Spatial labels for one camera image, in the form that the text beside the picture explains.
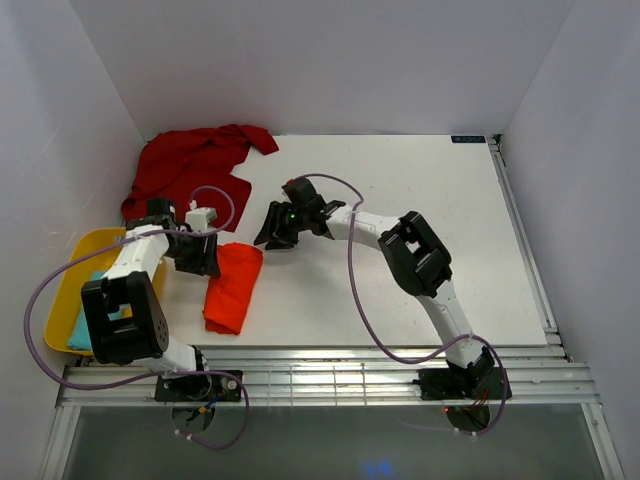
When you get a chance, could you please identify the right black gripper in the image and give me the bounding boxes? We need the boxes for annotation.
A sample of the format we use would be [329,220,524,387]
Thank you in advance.
[254,201,309,251]

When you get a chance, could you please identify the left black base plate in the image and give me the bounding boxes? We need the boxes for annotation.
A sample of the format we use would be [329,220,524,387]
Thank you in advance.
[153,370,243,404]

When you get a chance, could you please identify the dark red t shirt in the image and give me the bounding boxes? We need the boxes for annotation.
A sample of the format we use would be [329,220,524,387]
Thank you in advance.
[121,124,279,232]

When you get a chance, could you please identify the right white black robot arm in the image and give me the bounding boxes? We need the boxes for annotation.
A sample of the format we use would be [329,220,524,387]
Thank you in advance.
[254,176,507,403]

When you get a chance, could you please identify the yellow plastic tray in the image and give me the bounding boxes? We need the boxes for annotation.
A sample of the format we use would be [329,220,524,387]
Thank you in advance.
[43,227,169,357]

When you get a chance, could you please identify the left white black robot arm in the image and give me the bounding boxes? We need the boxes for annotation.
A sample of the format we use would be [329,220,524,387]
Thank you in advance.
[81,198,220,400]

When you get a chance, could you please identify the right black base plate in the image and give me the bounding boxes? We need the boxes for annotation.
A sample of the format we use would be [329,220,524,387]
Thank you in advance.
[412,368,512,400]

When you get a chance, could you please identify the orange t shirt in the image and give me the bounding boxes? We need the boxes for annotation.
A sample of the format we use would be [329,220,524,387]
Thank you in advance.
[202,242,263,336]

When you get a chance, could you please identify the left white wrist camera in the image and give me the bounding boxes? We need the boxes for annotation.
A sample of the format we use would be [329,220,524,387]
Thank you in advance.
[185,200,217,238]

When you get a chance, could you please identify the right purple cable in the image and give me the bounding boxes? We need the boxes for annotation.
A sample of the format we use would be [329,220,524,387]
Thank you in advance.
[294,173,511,437]

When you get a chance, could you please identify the aluminium rail frame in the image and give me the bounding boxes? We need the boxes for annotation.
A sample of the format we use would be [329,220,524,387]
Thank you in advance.
[43,136,624,479]

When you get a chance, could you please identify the blue table label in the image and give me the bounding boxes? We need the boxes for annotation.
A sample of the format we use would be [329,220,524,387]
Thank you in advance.
[450,135,486,144]

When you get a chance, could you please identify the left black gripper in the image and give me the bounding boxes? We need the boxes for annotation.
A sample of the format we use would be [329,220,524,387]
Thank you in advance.
[164,229,221,278]

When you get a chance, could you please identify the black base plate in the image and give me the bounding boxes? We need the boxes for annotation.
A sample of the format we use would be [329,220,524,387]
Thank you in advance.
[153,370,243,404]
[412,368,512,400]

